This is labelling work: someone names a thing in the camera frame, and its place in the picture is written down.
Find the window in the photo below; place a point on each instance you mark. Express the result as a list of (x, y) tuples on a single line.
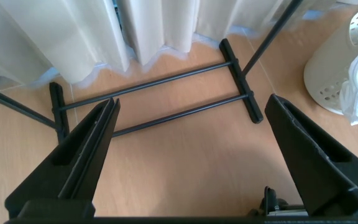
[(117, 12)]

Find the black clothes rack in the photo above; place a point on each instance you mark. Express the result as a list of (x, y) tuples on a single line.
[(243, 84)]

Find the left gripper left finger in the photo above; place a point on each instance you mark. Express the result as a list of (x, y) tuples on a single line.
[(51, 183)]

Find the white laundry basket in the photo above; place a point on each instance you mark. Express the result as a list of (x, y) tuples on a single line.
[(328, 62)]

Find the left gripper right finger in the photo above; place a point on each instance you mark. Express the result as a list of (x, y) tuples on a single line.
[(315, 174)]

